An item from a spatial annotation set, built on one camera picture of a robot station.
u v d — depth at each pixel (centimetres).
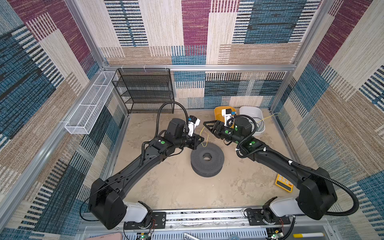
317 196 42
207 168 87
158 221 73
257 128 107
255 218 73
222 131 68
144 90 110
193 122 67
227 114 71
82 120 92
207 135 72
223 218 75
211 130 69
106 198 39
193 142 66
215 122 69
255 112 116
